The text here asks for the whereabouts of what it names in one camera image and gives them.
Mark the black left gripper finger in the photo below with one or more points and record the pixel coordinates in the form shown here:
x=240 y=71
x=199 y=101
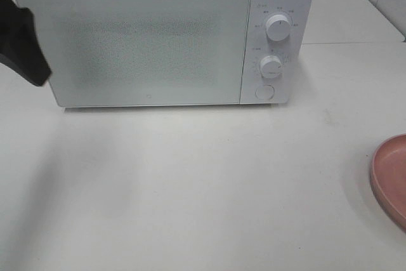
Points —
x=20 y=49

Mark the white microwave door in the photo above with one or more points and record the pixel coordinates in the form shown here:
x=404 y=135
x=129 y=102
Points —
x=110 y=53

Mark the round door release button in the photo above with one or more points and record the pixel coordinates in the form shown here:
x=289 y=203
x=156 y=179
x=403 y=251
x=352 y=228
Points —
x=265 y=92

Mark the white timer knob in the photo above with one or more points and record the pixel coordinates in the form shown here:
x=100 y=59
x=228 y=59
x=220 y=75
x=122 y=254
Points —
x=270 y=67

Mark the pink round plate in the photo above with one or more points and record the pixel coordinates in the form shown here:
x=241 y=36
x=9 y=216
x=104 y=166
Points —
x=387 y=178

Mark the white upper microwave knob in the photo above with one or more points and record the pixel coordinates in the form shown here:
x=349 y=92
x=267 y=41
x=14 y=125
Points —
x=278 y=27

